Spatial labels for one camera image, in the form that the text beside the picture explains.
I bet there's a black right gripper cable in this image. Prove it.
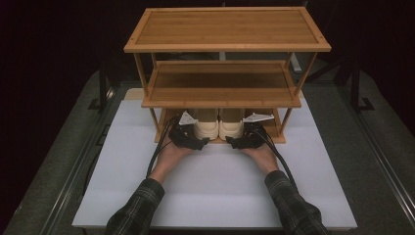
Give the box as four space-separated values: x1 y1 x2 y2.
252 127 300 191

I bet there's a black metal stand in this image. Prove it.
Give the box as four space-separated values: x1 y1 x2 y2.
87 60 115 115
349 60 376 115

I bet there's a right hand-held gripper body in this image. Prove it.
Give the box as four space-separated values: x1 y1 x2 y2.
232 112 275 150

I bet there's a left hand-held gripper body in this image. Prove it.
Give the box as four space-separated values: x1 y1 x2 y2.
167 110 206 152

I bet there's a beige clog shoe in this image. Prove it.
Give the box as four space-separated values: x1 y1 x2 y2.
191 108 220 142
218 108 246 142

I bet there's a wooden three-tier shoe rack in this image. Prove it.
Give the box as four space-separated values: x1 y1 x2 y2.
123 6 333 145

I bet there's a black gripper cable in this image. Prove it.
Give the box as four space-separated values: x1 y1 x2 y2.
252 127 300 191
145 115 181 179

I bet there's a metal floor rail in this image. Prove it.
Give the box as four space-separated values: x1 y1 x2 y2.
336 82 415 223
38 82 126 235

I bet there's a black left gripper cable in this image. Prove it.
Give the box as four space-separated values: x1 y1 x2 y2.
145 115 181 179

